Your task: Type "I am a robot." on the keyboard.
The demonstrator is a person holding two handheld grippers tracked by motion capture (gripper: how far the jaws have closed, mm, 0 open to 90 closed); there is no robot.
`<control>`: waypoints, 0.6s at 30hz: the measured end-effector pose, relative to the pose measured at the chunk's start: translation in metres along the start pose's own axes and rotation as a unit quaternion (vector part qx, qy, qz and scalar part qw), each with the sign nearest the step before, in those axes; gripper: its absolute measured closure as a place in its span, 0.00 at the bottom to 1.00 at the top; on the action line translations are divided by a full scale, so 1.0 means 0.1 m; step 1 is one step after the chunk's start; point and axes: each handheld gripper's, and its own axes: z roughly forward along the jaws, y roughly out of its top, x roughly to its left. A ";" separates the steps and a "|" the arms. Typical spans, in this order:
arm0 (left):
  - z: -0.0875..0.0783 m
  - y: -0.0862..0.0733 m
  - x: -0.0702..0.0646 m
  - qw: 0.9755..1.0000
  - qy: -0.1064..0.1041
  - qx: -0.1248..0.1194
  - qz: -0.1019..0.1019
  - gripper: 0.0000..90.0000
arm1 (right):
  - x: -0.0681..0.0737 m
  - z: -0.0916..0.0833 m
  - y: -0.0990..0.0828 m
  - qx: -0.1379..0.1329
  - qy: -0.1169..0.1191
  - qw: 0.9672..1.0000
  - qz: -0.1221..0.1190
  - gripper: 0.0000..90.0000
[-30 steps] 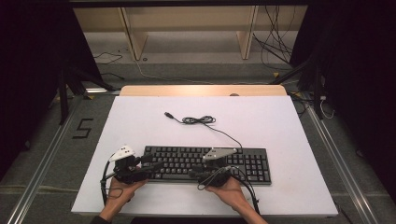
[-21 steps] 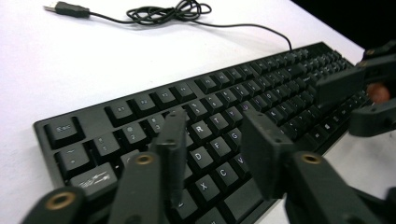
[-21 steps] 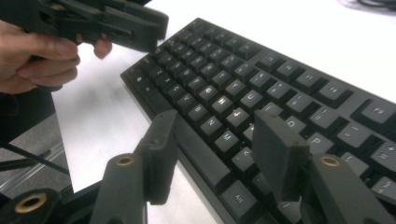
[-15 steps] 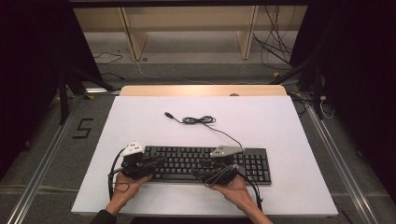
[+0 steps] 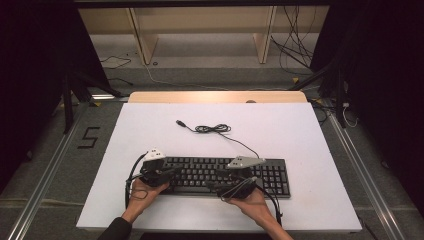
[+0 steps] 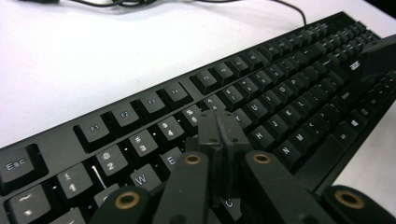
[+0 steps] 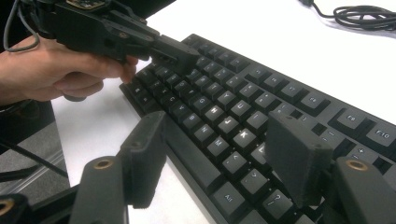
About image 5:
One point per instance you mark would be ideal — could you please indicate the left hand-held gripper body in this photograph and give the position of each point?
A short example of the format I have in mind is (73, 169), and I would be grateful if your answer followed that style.
(153, 155)

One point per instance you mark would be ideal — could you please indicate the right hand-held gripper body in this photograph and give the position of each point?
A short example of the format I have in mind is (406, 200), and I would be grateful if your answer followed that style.
(245, 161)

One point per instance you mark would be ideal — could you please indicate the black computer keyboard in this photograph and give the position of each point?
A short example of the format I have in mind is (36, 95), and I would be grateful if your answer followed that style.
(266, 176)

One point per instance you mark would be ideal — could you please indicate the person's left hand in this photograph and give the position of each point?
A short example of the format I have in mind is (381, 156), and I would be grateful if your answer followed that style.
(140, 200)

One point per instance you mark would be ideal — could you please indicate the person's right hand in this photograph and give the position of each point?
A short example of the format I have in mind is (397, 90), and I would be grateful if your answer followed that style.
(253, 206)

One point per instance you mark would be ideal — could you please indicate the white board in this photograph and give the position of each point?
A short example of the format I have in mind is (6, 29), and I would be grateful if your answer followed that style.
(283, 133)

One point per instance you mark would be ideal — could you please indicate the wooden table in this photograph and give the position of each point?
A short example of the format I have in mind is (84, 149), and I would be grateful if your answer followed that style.
(200, 96)

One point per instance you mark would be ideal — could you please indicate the black metal stand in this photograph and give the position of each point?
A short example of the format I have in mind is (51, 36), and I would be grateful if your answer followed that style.
(68, 106)
(339, 100)

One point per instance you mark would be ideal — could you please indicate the black curtain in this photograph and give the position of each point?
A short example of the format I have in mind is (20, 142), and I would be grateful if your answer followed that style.
(30, 83)
(386, 83)

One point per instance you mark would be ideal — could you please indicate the light wooden shelf unit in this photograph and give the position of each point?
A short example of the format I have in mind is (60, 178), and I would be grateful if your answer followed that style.
(200, 20)

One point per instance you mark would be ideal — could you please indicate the short silver rail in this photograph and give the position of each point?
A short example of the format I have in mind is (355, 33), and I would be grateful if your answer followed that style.
(108, 97)

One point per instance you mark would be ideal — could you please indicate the aluminium floor rail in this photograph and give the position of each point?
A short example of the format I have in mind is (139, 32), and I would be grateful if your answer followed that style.
(43, 186)
(366, 180)

